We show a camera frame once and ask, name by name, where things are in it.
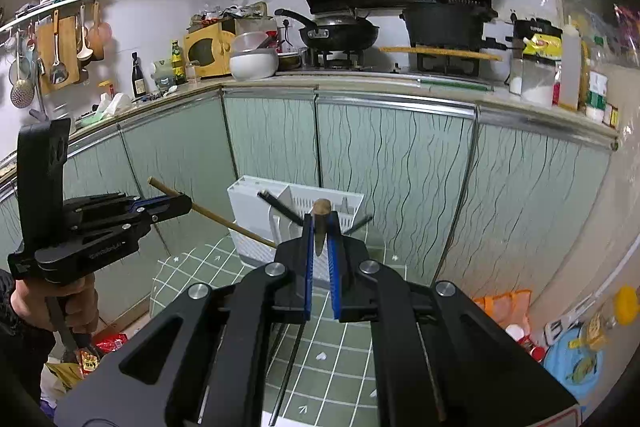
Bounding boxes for black casserole pot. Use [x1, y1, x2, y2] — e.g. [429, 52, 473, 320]
[400, 0, 501, 48]

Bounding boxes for white bowl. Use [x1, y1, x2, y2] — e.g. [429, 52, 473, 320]
[229, 49, 279, 82]

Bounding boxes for white slotted utensil holder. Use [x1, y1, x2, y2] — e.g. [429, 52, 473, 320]
[226, 175, 366, 283]

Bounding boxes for white clip tongs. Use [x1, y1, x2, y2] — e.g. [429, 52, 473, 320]
[545, 312, 581, 345]

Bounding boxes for green-label plastic bottle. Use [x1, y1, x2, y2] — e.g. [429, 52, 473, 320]
[585, 72, 608, 122]

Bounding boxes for dark sauce bottle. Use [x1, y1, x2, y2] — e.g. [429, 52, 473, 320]
[131, 52, 147, 98]

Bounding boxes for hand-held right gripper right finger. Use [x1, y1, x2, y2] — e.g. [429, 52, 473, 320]
[325, 213, 581, 427]

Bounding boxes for person's left forearm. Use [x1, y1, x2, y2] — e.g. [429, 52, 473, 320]
[0, 269, 56, 408]

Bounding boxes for yellow toaster oven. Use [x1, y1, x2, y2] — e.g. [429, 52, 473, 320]
[184, 23, 236, 78]

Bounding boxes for metal skimmer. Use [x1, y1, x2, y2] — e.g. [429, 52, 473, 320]
[10, 32, 36, 108]

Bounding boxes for clear jar of white powder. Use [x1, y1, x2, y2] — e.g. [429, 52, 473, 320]
[520, 57, 557, 108]

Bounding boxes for green checked tablecloth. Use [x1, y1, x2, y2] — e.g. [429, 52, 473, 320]
[150, 227, 396, 427]

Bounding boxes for yellow packet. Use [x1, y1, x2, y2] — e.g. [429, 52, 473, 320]
[522, 34, 563, 60]

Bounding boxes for green glass bottle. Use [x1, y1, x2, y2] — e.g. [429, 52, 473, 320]
[171, 39, 187, 85]

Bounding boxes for person's left hand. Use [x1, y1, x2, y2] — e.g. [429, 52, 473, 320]
[12, 274, 100, 343]

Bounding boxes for gas stove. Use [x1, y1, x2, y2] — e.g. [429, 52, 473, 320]
[305, 49, 481, 75]

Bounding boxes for metal spatula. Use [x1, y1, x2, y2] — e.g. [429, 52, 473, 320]
[50, 11, 69, 85]

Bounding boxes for blue plastic container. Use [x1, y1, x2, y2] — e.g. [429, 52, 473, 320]
[542, 324, 608, 403]

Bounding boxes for group of black chopsticks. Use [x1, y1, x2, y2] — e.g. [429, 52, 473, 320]
[256, 189, 374, 414]

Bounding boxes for wall utensil rack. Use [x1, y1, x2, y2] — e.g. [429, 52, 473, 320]
[0, 0, 98, 35]

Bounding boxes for wooden chopping board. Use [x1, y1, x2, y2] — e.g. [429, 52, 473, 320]
[37, 17, 81, 96]

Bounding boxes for black wok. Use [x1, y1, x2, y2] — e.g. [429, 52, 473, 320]
[275, 9, 381, 50]

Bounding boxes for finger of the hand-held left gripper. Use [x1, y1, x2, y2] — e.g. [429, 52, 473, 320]
[67, 193, 151, 218]
[67, 193, 193, 250]

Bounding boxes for red-capped soy sauce bottle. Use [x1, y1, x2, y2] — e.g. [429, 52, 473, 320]
[520, 337, 546, 363]

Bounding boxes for brown wooden chopstick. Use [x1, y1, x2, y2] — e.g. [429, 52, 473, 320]
[147, 177, 278, 250]
[312, 198, 332, 253]

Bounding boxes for long wooden cutting board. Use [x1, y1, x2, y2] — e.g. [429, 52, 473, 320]
[380, 47, 503, 62]

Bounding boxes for pink ladle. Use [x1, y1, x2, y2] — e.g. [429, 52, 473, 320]
[85, 2, 113, 62]

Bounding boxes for white squeeze bottle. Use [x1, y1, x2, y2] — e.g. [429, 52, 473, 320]
[559, 17, 583, 110]

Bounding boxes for red snack packet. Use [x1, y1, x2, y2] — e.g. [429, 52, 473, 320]
[75, 332, 131, 375]

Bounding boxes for jar with yellow lid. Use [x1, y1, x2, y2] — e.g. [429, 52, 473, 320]
[582, 286, 640, 353]

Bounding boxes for white plastic bag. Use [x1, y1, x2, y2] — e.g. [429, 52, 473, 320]
[95, 93, 133, 115]

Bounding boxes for green wavy-line cabinet door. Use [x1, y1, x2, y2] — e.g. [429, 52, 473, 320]
[120, 92, 236, 258]
[60, 127, 133, 323]
[440, 107, 616, 303]
[222, 89, 321, 202]
[317, 92, 476, 288]

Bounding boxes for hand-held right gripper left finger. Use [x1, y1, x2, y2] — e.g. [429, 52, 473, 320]
[52, 213, 317, 427]

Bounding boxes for grey bowl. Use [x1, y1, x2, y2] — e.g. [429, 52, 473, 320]
[232, 32, 271, 55]

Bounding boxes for kitchen counter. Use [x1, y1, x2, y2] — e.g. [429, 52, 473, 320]
[0, 69, 621, 188]

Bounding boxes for orange plastic bag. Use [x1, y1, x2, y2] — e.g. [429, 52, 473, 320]
[472, 289, 533, 333]

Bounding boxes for black lidded appliance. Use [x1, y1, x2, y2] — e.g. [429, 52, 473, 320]
[512, 19, 565, 42]

